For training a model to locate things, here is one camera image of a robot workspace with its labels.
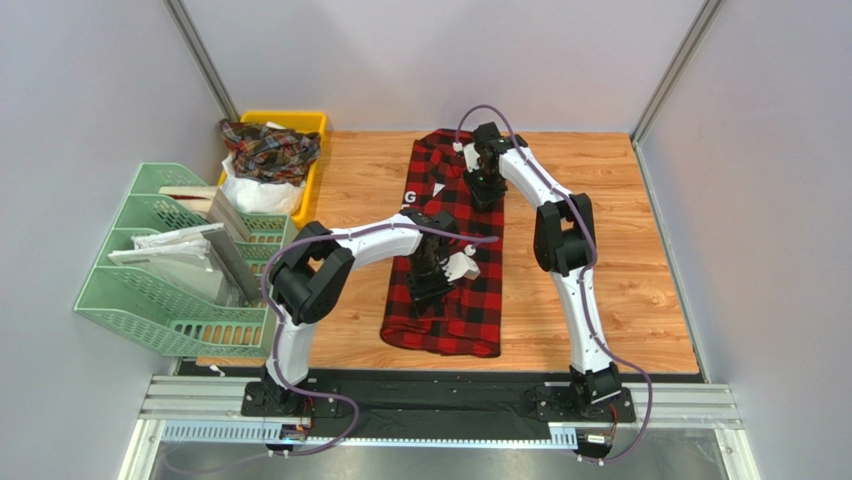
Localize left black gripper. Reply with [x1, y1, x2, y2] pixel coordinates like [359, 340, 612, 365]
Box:
[404, 253, 456, 316]

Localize red black plaid shirt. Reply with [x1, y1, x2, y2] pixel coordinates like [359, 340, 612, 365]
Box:
[380, 129, 505, 358]

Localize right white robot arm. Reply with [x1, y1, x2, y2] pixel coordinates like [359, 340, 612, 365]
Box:
[453, 123, 622, 418]

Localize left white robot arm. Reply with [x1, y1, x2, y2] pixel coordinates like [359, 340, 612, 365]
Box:
[260, 209, 460, 414]

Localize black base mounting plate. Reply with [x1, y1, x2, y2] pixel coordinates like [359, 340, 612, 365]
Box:
[179, 359, 706, 441]

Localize white cloth in bin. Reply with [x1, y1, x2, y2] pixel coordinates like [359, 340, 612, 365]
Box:
[220, 154, 306, 215]

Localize yellow plastic bin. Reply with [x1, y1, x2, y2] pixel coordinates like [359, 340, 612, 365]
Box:
[217, 111, 328, 227]

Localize multicolour plaid shirt in bin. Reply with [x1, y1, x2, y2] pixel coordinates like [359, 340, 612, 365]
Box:
[217, 119, 322, 185]

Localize papers in file rack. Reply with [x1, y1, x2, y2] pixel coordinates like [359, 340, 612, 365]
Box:
[107, 223, 262, 307]

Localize brown book in rack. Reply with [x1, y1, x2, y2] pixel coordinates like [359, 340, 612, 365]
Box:
[158, 186, 233, 222]

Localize green plastic file rack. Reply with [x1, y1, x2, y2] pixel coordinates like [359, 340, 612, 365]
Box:
[74, 163, 275, 359]

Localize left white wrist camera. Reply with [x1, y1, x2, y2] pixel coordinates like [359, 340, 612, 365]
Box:
[443, 245, 480, 282]

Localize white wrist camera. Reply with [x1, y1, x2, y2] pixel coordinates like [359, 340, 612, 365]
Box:
[443, 245, 480, 282]
[452, 141, 482, 172]

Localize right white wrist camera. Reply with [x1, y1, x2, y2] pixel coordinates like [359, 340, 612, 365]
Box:
[452, 141, 482, 172]

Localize aluminium rail frame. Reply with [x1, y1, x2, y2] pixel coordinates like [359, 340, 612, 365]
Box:
[120, 370, 759, 479]

